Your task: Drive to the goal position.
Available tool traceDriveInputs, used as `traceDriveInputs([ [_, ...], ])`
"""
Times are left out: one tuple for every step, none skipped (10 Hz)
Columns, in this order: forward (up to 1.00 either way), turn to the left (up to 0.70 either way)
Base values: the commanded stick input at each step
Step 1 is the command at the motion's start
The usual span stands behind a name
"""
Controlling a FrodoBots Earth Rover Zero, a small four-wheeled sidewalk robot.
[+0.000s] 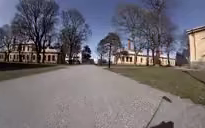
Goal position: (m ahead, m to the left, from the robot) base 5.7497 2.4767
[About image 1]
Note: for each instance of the yellow stone building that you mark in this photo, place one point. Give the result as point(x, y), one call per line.
point(201, 45)

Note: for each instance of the dark evergreen tree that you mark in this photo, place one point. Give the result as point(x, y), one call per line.
point(86, 55)

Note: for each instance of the small dark-crowned tree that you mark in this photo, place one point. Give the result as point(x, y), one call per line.
point(109, 45)

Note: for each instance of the group of bare trees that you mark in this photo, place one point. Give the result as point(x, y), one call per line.
point(150, 30)

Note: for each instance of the large bare tree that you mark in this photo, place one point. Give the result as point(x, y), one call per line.
point(36, 26)

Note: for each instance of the grey gravel road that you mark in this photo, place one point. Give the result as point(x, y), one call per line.
point(90, 96)

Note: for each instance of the grass lawn with path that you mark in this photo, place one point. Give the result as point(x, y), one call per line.
point(163, 80)

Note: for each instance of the shaded grass lawn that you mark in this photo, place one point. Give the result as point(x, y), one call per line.
point(13, 71)

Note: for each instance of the pale building with red chimney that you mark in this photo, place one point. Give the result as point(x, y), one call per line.
point(136, 57)

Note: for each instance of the long pale two-storey building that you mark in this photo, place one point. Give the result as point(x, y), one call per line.
point(26, 53)

